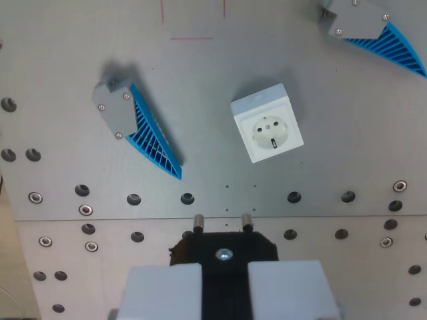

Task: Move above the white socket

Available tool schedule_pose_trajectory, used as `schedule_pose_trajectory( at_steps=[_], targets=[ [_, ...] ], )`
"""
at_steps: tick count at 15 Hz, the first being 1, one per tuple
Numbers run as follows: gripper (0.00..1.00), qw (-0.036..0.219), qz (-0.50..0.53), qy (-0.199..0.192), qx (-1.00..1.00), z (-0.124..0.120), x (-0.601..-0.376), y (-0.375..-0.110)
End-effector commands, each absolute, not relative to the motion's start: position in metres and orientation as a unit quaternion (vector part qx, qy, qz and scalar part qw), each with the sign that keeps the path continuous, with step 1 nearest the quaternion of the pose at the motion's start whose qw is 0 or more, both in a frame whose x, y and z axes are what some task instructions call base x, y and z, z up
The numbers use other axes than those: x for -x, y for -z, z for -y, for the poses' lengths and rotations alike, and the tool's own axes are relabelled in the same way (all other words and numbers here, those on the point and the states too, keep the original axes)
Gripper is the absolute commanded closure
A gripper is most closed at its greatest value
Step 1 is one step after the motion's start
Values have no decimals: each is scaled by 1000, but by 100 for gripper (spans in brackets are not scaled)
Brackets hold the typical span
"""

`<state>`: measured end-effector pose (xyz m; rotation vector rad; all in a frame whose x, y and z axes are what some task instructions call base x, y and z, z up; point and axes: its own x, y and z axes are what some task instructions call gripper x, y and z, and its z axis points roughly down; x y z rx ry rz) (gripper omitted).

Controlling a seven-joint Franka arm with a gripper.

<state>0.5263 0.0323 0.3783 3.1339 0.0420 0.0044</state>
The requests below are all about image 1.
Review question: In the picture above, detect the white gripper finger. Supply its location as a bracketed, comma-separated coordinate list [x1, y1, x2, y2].
[248, 259, 342, 320]
[115, 263, 203, 320]

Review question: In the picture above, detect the black two-pin plug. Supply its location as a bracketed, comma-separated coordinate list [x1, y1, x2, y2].
[168, 213, 280, 320]

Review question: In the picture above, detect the grey blue ribbed wedge part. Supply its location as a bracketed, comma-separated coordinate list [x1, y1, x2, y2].
[92, 75, 183, 181]
[316, 0, 427, 79]

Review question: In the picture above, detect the thin white wire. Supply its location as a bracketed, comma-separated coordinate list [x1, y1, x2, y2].
[0, 285, 27, 318]

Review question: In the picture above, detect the white wall socket box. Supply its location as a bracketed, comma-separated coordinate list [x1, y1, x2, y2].
[230, 83, 305, 164]

